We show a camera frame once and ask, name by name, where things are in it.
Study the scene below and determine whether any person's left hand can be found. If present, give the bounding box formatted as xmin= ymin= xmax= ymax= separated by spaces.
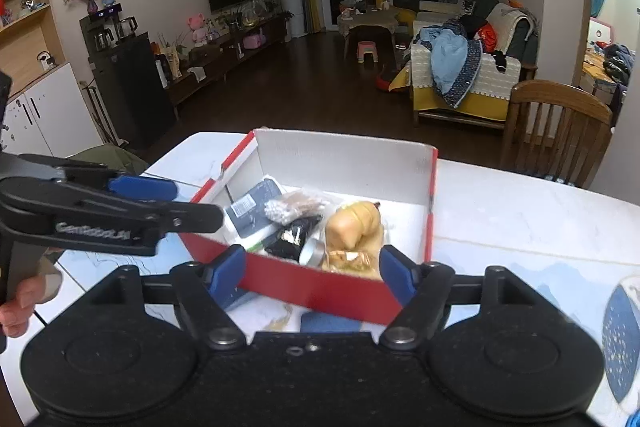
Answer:
xmin=0 ymin=257 xmax=63 ymax=338

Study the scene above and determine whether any dark blue sachet packet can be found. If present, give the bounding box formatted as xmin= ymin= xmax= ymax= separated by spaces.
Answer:
xmin=224 ymin=176 xmax=281 ymax=239

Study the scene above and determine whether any white cabinet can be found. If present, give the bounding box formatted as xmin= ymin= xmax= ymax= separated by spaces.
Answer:
xmin=1 ymin=63 xmax=103 ymax=157

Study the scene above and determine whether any yellow squishy bread toy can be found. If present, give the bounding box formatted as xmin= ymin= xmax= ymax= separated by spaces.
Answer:
xmin=324 ymin=202 xmax=384 ymax=255

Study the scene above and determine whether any black snack packet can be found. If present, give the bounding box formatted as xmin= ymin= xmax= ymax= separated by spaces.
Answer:
xmin=265 ymin=215 xmax=322 ymax=262

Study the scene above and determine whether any red and white cardboard box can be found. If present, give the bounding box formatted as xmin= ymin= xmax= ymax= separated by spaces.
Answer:
xmin=181 ymin=129 xmax=438 ymax=324

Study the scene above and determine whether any silver round tin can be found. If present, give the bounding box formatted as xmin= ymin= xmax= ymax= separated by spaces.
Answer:
xmin=298 ymin=237 xmax=326 ymax=269

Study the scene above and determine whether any cotton swab bag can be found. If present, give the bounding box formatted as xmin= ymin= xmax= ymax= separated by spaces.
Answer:
xmin=264 ymin=191 xmax=328 ymax=225

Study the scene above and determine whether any black tea bar machine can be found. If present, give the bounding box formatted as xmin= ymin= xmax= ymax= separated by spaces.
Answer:
xmin=79 ymin=3 xmax=176 ymax=150

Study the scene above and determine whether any pink plush toy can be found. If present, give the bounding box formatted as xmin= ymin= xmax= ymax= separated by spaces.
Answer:
xmin=188 ymin=13 xmax=208 ymax=46

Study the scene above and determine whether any wooden dining chair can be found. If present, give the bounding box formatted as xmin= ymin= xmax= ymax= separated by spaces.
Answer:
xmin=499 ymin=80 xmax=613 ymax=188

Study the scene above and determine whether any sofa with yellow cover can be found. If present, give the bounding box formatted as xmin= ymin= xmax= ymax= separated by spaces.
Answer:
xmin=388 ymin=2 xmax=538 ymax=126

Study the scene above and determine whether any light blue jacket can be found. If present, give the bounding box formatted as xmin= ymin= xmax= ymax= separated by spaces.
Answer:
xmin=419 ymin=26 xmax=468 ymax=94

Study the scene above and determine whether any pink plastic stool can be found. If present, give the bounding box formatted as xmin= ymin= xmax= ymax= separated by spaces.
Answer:
xmin=357 ymin=40 xmax=378 ymax=64

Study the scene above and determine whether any low coffee table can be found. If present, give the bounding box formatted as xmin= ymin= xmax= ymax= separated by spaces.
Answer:
xmin=337 ymin=6 xmax=400 ymax=58

